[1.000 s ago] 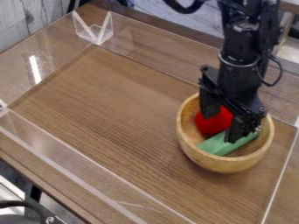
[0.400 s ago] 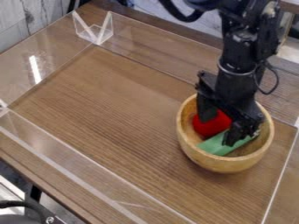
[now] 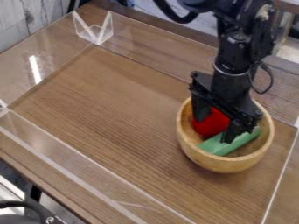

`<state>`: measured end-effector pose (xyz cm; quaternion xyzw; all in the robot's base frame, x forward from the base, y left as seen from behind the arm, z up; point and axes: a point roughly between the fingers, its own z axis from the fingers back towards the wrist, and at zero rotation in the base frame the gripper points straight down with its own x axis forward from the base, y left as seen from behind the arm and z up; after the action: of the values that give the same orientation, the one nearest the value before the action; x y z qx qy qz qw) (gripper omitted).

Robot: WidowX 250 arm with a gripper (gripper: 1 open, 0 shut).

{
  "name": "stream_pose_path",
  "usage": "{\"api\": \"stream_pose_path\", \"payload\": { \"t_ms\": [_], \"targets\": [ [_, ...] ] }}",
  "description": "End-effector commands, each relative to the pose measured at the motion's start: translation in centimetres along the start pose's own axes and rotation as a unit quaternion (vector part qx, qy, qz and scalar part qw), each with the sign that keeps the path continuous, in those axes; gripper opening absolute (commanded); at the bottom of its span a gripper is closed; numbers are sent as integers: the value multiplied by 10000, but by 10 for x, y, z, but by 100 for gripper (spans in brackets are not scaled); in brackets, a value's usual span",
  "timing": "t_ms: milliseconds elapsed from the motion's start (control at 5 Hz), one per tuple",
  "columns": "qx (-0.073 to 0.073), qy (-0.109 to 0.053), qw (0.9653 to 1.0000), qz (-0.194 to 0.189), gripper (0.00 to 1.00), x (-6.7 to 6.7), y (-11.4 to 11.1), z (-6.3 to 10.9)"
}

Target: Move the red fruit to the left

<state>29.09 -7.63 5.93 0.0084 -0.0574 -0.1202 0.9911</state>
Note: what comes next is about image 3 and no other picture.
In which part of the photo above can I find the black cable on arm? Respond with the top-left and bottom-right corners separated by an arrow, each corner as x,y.
249,60 -> 275,95

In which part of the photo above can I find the clear acrylic corner bracket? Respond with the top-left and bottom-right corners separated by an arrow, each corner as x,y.
71,11 -> 114,46

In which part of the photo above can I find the clear acrylic front wall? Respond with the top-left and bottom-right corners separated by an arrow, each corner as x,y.
0,101 -> 195,224

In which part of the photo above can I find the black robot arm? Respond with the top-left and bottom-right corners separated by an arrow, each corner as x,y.
154,0 -> 275,144

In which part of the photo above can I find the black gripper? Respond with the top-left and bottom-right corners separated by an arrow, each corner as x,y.
190,71 -> 263,144

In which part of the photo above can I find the wooden bowl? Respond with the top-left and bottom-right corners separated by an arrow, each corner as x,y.
177,98 -> 275,173

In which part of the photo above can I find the red plush fruit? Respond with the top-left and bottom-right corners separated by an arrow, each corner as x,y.
191,108 -> 230,138

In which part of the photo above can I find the green rectangular block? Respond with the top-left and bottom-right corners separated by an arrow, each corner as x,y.
197,126 -> 262,157

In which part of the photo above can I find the black table leg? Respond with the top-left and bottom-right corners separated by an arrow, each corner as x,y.
30,185 -> 43,201

